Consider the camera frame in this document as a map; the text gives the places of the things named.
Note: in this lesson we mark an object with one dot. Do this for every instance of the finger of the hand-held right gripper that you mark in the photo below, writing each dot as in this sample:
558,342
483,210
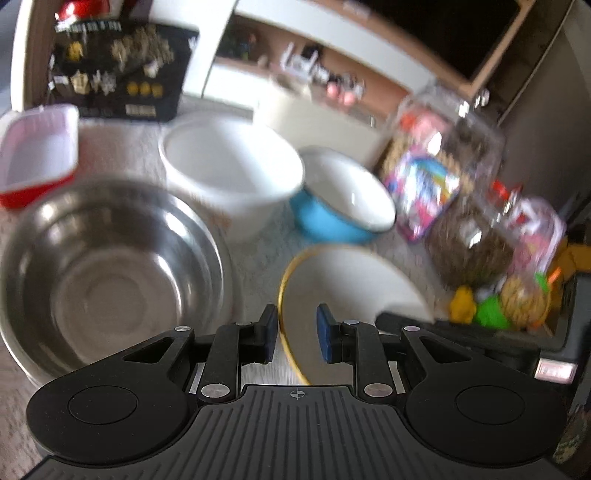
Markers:
498,350

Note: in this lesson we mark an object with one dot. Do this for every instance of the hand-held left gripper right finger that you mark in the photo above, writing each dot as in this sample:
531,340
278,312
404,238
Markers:
325,333

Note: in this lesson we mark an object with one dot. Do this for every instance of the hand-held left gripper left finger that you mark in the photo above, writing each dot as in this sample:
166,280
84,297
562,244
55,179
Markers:
272,333

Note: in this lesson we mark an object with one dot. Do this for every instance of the gold-rimmed white plate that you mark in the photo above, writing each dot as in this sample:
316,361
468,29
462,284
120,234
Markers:
351,286

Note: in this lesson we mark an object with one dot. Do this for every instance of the red and white square container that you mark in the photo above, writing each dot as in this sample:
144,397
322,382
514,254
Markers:
37,152

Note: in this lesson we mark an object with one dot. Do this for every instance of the green toy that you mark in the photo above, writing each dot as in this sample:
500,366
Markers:
491,314

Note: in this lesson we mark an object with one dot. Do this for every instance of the round woven yellow toy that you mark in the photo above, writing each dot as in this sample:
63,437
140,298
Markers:
526,300

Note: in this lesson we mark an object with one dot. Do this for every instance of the white textured mat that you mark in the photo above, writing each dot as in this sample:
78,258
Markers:
268,258

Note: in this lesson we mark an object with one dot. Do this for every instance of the clear jar with red lid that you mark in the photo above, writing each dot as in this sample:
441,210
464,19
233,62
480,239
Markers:
480,240

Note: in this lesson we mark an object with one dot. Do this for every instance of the blue enamel bowl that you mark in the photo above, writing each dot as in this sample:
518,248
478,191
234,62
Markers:
341,198

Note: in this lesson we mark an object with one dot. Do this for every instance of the colourful snack packet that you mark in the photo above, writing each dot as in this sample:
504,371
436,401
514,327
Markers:
425,189

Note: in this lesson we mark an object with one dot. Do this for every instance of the stainless steel bowl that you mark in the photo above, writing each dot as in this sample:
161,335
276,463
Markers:
101,277

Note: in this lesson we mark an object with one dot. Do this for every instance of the large white bowl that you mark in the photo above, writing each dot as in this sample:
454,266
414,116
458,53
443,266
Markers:
231,157

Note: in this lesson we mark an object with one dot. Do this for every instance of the pink ornaments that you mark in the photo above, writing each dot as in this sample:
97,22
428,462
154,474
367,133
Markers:
342,91

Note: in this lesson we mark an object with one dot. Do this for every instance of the white and wood TV cabinet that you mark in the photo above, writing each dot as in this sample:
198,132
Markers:
295,41

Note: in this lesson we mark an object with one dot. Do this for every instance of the black printed box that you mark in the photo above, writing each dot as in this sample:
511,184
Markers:
124,69

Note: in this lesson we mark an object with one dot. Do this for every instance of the wood-framed television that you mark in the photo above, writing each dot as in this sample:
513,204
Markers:
461,27

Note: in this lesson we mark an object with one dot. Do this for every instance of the red vase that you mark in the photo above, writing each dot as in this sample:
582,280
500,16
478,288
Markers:
83,8

